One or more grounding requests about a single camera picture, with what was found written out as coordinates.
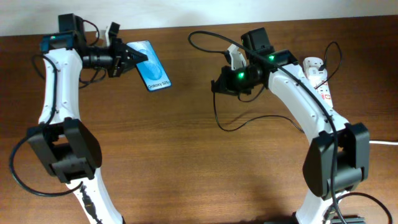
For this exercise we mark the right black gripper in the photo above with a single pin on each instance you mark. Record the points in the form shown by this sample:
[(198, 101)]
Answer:
[(226, 78)]

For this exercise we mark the white power strip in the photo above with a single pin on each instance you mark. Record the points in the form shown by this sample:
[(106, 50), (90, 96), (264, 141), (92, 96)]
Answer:
[(321, 87)]

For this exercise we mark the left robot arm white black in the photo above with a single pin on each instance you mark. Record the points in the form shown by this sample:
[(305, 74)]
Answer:
[(63, 144)]

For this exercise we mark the white usb charger plug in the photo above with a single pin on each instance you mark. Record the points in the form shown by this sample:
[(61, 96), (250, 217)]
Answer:
[(313, 74)]

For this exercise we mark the blue screen smartphone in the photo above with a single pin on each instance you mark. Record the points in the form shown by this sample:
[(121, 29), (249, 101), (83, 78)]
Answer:
[(151, 71)]

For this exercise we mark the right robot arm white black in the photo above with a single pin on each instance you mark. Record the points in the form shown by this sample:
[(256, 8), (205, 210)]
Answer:
[(338, 157)]

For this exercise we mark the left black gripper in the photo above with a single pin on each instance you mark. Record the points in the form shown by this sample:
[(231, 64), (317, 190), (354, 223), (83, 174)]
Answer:
[(122, 51)]

